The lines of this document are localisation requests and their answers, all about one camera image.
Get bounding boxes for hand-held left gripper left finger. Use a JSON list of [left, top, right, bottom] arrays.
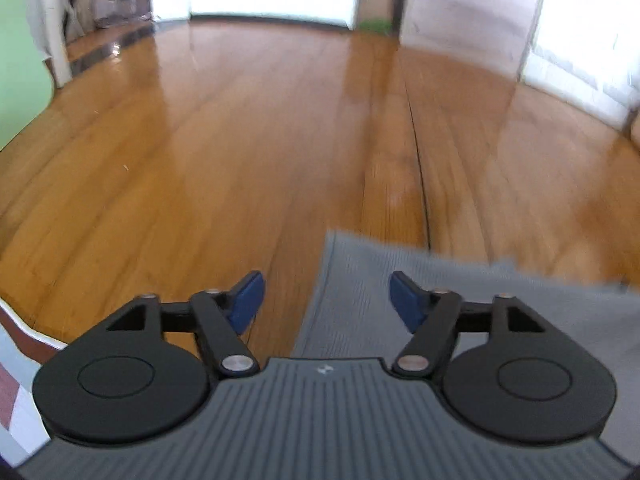
[[106, 270, 265, 379]]

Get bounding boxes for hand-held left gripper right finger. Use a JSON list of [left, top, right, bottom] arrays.
[[389, 270, 547, 380]]

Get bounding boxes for grey garment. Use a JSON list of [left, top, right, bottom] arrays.
[[292, 230, 640, 463]]

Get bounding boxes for patterned floor mat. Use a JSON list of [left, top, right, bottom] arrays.
[[0, 299, 68, 467]]

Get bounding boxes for green mat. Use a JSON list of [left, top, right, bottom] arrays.
[[356, 18, 393, 35]]

